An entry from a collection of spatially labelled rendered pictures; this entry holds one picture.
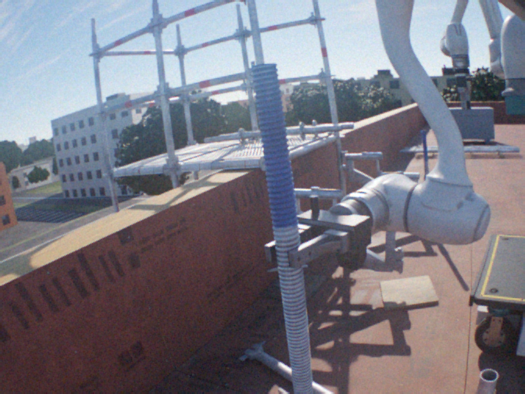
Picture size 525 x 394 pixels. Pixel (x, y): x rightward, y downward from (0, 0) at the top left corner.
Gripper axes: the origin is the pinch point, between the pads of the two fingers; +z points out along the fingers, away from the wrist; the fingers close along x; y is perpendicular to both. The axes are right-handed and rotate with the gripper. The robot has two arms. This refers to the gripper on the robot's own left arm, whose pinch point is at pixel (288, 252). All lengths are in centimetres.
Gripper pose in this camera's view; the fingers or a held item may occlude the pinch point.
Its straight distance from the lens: 59.8
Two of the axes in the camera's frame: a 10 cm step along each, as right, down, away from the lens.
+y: -1.3, -9.6, -2.3
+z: -7.4, 2.5, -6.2
